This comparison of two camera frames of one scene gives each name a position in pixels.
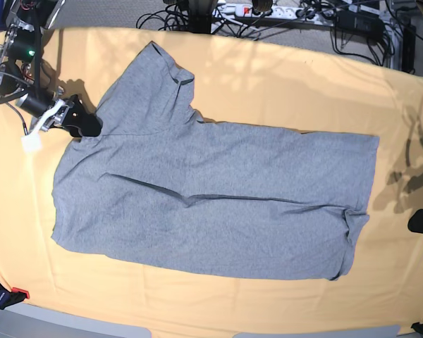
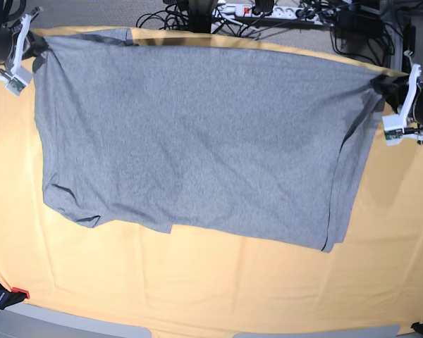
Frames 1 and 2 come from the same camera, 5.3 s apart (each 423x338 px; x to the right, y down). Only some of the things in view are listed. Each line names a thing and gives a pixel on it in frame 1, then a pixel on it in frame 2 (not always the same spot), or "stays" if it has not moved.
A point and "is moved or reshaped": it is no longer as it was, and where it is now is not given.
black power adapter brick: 360,22 stays
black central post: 200,13 stays
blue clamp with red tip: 0,297 stays
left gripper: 49,106 → 7,44
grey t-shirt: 157,184 is moved or reshaped
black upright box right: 408,50 stays
